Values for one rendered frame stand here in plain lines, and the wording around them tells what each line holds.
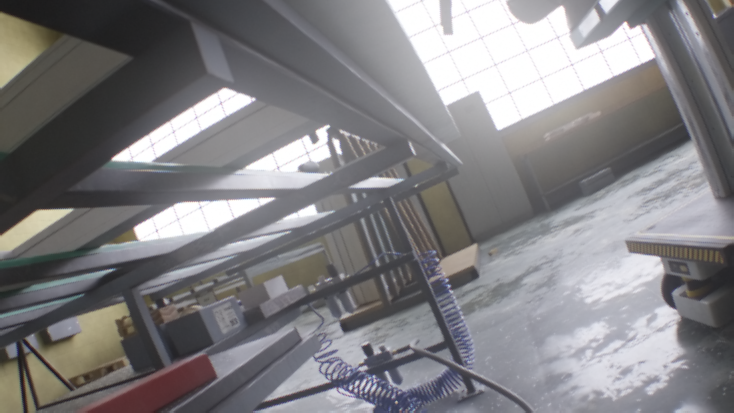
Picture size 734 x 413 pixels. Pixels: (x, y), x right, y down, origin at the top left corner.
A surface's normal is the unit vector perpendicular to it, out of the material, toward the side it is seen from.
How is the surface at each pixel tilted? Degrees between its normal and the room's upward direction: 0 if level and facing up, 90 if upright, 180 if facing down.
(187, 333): 90
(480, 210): 90
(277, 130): 90
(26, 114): 90
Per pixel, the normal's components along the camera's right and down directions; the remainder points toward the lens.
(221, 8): 0.40, 0.91
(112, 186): 0.89, -0.41
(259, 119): -0.19, -0.01
